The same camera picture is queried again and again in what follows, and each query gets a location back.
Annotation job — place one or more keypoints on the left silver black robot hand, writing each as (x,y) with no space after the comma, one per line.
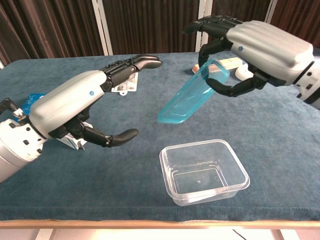
(67,100)

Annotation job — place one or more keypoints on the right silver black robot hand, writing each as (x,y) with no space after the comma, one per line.
(270,47)

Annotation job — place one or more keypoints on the teal container lid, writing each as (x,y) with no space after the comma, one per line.
(185,102)

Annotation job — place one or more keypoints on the clear plastic container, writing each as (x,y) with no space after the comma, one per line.
(200,175)

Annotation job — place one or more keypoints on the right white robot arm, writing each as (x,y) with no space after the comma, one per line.
(310,85)

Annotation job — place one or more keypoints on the blue snack bag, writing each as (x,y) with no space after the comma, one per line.
(31,100)

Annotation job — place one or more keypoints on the white round plastic disc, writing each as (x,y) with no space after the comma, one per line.
(242,73)

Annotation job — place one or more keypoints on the yellow rectangular plastic case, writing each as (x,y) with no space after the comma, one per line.
(231,62)

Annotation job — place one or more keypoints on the white milk carton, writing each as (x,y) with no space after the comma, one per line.
(72,144)

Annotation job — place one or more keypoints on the clear zip pouch with banknote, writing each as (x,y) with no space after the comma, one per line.
(125,86)

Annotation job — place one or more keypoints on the blue velvet tablecloth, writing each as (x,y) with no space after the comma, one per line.
(100,187)

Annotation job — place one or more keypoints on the white table leg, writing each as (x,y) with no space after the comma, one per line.
(281,235)
(46,235)

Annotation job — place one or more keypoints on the wooden table edge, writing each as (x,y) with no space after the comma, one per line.
(125,224)

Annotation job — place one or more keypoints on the white screen frame post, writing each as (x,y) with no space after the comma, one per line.
(206,7)
(102,27)
(271,10)

